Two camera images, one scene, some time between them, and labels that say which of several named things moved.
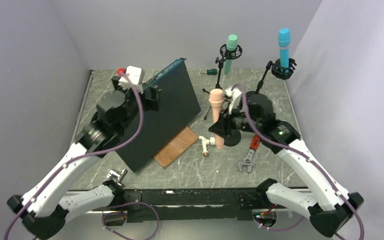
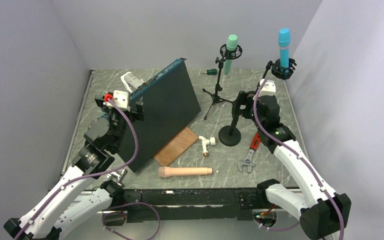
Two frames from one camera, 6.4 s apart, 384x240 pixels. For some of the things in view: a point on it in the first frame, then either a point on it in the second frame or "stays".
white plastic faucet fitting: x=205 y=144 stays
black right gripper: x=225 y=122 → x=244 y=98
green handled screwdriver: x=212 y=71 stays
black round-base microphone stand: x=233 y=139 stays
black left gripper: x=152 y=104 → x=138 y=115
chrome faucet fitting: x=118 y=176 stays
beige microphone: x=216 y=97 → x=166 y=171
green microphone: x=231 y=45 stays
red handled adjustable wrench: x=255 y=143 stays
